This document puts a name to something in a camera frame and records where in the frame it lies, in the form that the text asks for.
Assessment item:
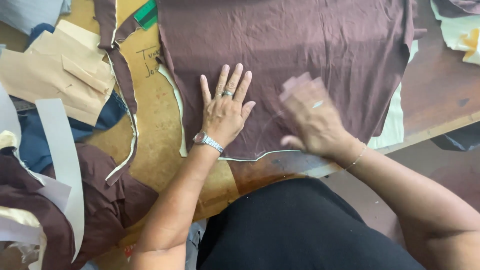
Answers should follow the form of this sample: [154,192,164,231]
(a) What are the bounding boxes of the thin gold bracelet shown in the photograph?
[344,141,367,170]

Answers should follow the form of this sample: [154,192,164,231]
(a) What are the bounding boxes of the person's left hand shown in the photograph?
[199,63,256,148]

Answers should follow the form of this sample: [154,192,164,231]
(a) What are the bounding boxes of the tan paper pattern pieces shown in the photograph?
[0,19,117,127]

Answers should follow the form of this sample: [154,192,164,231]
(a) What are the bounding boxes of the cream and yellow fabric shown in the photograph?
[430,0,480,67]

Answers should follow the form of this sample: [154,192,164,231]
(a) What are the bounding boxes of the grey fabric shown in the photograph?
[0,0,72,36]

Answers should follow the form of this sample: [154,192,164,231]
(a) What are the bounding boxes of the dark fabric bundle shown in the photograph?
[430,121,480,152]

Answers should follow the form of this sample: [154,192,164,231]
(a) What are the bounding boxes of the long brown fabric strip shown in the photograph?
[93,0,142,187]

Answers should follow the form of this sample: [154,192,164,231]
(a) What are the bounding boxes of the silver wristwatch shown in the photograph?
[193,131,225,154]

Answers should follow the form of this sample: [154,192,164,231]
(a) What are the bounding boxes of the white fabric layer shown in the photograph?
[157,39,419,163]

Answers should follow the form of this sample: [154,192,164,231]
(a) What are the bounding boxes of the person's right hand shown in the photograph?
[278,72,359,163]

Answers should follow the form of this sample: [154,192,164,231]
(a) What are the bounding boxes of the heap of brown fabric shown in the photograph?
[0,143,160,270]

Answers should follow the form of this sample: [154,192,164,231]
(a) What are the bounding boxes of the dark blue fabric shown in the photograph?
[11,22,129,174]

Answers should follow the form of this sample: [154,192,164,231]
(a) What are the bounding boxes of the tan cardboard sheet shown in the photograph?
[56,0,241,270]

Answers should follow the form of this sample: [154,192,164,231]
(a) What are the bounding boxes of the person's black clothing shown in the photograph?
[196,178,426,270]

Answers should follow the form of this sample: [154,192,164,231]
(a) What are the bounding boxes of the long white paper strip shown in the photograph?
[35,98,85,263]

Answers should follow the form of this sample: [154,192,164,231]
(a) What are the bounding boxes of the large brown fabric piece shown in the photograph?
[155,0,428,161]

